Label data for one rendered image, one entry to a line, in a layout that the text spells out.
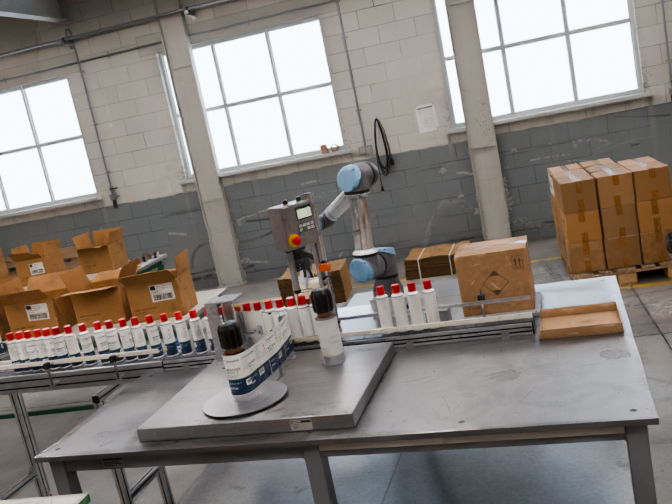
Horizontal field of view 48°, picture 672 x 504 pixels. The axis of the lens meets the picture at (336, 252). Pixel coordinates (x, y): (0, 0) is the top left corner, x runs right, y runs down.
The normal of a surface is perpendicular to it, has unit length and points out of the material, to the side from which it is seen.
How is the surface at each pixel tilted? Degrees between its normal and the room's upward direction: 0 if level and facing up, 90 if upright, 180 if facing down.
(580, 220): 87
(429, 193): 90
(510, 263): 90
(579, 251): 87
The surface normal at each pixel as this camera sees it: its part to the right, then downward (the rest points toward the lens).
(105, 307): -0.18, 0.22
